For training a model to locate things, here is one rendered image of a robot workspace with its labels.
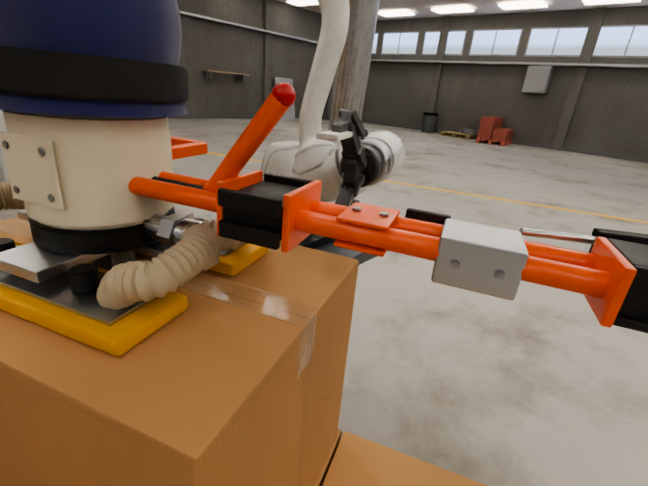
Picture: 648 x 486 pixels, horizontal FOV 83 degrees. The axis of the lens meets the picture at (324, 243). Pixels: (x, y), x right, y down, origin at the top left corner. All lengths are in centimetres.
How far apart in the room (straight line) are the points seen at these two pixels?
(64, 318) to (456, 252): 38
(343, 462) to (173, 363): 50
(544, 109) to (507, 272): 1430
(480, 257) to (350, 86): 88
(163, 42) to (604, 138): 1413
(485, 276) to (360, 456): 57
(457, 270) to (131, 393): 30
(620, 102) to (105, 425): 1429
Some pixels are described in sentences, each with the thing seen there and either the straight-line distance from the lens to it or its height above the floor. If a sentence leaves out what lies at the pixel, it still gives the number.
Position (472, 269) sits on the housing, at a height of 107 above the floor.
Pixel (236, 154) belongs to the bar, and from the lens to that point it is 41.
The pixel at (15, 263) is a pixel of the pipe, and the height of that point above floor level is 100.
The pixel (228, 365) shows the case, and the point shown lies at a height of 94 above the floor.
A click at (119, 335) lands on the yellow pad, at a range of 41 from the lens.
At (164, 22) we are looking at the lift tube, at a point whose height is 125.
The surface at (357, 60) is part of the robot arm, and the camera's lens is 114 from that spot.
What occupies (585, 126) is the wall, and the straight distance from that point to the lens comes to 1442.
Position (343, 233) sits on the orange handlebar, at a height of 107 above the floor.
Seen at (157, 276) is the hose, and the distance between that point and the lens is 39.
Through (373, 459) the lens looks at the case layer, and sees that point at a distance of 84.
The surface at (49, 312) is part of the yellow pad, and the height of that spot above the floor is 97.
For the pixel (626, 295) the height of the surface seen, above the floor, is 107.
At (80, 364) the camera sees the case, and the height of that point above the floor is 94.
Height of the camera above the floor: 120
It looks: 23 degrees down
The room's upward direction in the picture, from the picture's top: 5 degrees clockwise
